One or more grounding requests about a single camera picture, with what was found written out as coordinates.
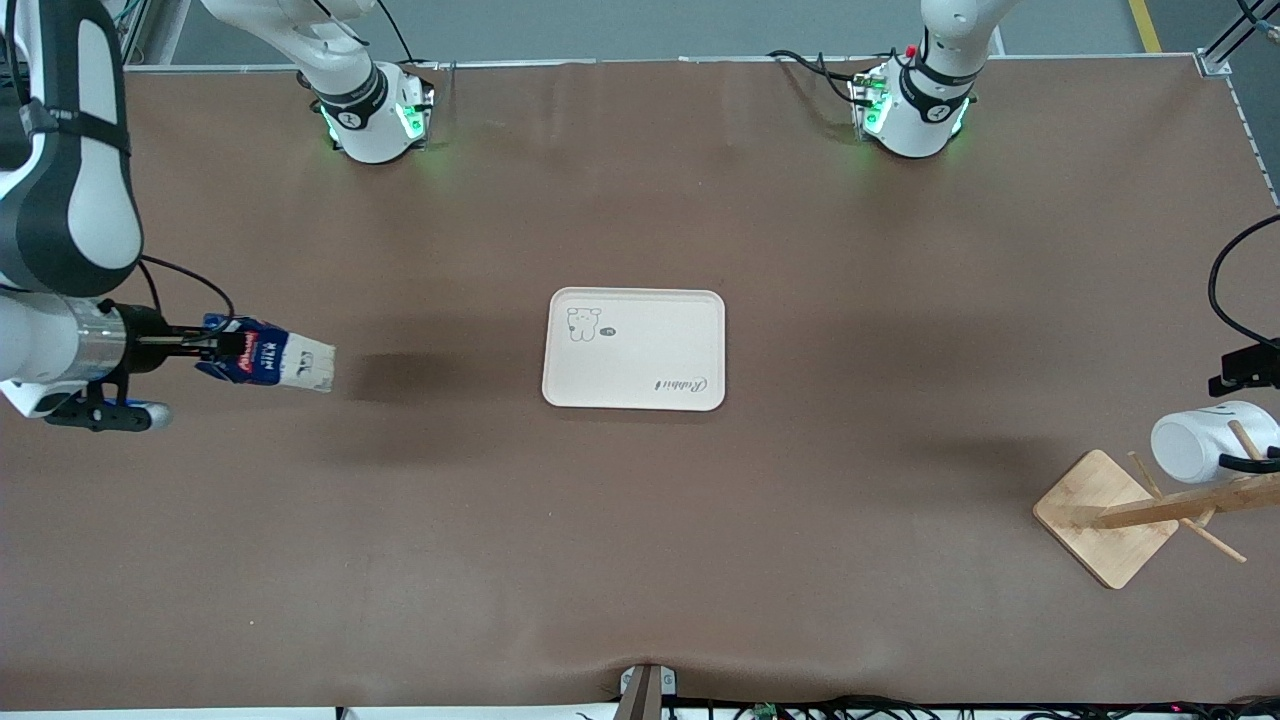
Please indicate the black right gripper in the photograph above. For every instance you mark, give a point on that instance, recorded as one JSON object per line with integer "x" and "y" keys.
{"x": 146, "y": 339}

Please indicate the blue white milk carton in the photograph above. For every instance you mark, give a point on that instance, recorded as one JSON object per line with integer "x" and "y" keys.
{"x": 290, "y": 362}

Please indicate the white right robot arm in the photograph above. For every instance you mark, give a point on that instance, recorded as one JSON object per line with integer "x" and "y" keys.
{"x": 60, "y": 200}

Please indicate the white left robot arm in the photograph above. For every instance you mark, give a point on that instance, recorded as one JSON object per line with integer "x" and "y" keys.
{"x": 915, "y": 125}

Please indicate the wooden cup rack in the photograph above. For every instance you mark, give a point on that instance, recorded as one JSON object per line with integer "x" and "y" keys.
{"x": 1100, "y": 520}

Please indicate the cream plastic tray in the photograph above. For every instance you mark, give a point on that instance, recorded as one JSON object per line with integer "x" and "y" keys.
{"x": 640, "y": 350}

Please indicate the aluminium frame profile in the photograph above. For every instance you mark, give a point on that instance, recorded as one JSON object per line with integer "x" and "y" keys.
{"x": 1235, "y": 45}
{"x": 140, "y": 30}

